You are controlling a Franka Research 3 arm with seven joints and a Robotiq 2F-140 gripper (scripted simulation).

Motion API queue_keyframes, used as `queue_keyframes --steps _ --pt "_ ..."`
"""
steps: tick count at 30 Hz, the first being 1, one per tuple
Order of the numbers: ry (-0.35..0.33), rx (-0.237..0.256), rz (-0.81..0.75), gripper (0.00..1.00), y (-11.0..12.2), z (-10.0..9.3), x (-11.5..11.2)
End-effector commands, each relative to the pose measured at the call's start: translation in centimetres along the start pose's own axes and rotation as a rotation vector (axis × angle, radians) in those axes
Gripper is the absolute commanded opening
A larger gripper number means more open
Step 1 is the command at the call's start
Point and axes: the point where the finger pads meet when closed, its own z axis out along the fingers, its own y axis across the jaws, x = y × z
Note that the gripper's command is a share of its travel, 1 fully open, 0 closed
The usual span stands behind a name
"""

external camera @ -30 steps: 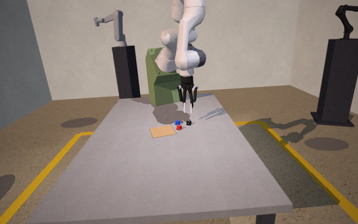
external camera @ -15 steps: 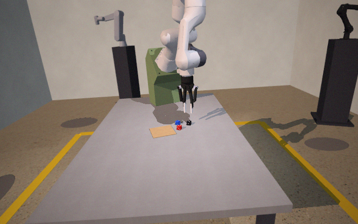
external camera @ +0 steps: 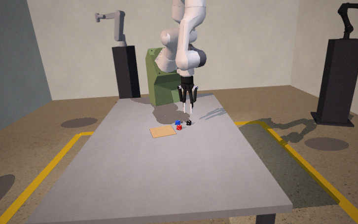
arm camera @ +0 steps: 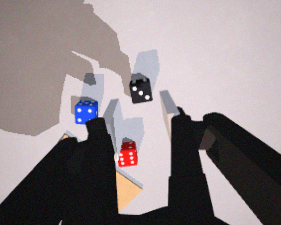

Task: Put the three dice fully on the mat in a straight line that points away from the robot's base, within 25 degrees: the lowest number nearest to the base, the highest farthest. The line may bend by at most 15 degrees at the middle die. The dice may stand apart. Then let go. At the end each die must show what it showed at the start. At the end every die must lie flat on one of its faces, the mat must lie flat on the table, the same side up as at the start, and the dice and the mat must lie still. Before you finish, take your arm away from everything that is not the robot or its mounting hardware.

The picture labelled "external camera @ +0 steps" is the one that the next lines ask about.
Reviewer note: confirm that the tan flat mat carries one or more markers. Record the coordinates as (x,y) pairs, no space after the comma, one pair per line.
(162,131)

